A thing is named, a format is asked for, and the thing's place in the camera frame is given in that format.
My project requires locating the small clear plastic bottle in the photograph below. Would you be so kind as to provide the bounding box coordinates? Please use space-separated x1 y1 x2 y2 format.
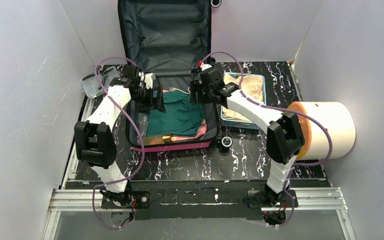
138 115 149 138

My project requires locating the beige garment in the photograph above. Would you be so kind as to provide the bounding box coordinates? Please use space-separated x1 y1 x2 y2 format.
221 72 265 122

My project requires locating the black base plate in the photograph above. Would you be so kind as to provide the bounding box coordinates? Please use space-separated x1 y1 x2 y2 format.
100 180 299 221

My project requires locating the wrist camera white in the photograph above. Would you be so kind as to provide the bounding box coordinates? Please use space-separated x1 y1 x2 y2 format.
139 71 156 90
197 60 213 72

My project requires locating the pink patterned garment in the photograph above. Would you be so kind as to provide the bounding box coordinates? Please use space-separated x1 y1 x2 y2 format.
168 87 207 142

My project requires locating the pink hard-shell suitcase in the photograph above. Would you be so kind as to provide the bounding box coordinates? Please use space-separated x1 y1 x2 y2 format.
117 0 220 153

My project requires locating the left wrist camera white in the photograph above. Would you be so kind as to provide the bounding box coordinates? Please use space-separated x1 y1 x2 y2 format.
139 71 156 90

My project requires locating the white cylinder with orange end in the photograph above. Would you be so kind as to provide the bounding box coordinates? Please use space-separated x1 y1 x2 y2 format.
288 101 356 161

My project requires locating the aluminium frame rail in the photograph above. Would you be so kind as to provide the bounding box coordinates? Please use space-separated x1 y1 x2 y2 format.
42 186 356 240

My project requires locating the frosted bottle gold cap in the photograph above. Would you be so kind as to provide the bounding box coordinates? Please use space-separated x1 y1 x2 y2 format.
142 133 173 147

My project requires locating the light blue plastic basket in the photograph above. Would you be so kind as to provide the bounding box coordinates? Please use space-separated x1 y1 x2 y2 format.
220 76 266 130

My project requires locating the clear plastic compartment box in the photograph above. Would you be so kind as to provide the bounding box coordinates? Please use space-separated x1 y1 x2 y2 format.
81 65 120 99

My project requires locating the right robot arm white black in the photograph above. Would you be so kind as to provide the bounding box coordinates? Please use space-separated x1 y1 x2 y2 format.
190 64 305 194

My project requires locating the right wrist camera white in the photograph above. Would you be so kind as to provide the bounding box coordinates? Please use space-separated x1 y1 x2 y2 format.
197 60 213 72

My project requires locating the teal green garment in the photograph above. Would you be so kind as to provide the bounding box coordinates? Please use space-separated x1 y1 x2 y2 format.
146 91 204 137

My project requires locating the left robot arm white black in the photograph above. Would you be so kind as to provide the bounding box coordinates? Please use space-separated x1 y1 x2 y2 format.
74 65 166 194

